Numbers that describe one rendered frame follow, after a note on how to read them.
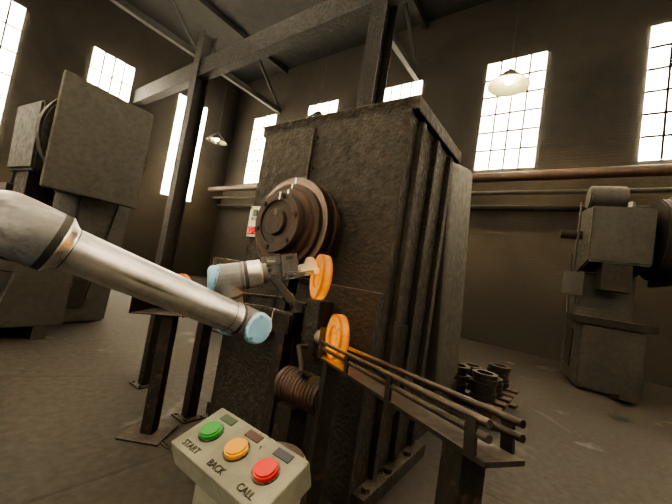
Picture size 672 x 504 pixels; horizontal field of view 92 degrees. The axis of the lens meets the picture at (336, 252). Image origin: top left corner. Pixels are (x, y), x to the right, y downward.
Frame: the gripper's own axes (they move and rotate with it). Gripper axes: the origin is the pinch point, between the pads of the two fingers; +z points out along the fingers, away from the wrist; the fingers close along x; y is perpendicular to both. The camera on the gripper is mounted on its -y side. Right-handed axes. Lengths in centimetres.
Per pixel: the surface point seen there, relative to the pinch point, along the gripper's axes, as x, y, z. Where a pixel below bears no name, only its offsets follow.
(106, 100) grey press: 251, 171, -119
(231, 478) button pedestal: -55, -26, -34
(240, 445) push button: -50, -24, -32
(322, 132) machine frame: 55, 69, 25
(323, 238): 27.3, 12.0, 10.5
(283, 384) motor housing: 14.0, -41.0, -15.7
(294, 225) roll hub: 30.9, 19.1, -0.8
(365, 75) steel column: 314, 247, 190
